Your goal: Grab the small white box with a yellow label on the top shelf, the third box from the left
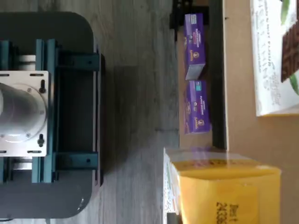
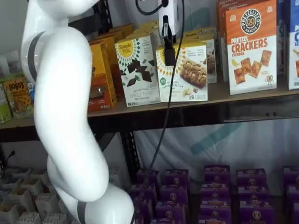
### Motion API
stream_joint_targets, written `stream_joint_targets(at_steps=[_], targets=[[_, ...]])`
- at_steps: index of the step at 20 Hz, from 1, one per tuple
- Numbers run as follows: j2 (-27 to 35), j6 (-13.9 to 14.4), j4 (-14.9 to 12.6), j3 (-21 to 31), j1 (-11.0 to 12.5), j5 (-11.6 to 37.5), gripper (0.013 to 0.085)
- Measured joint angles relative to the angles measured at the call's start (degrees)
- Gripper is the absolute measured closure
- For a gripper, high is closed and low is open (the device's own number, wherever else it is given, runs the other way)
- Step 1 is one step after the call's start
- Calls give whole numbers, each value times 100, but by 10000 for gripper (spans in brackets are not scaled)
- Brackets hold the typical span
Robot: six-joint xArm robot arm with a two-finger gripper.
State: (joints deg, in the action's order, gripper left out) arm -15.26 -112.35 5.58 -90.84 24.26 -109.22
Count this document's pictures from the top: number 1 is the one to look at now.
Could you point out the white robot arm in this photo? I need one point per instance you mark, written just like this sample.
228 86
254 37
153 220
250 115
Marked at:
18 109

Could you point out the white sweet thins box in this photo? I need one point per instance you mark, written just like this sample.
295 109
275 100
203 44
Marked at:
268 70

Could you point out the black mounting bolt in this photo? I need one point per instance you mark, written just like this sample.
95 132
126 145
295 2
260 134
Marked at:
41 140
42 86

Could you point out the purple snack box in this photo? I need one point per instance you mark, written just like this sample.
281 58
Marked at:
195 46
198 109

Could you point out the dark grey cart platform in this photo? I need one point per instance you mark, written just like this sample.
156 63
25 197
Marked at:
77 28

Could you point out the teal aluminium frame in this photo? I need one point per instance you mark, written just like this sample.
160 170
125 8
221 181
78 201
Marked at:
74 58

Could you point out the silver mounting plate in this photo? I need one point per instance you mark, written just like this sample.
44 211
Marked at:
35 77

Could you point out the black metal shelf rack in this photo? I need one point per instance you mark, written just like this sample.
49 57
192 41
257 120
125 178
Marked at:
217 70

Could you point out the brown wooden shelf board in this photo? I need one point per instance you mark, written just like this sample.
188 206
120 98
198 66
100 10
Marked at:
238 70

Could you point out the white almond flour bars box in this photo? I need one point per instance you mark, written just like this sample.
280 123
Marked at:
222 186

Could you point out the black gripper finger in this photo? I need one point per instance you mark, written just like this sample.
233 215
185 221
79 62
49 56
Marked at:
172 219

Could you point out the white plastic spacer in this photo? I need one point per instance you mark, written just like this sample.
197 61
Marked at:
23 164
26 62

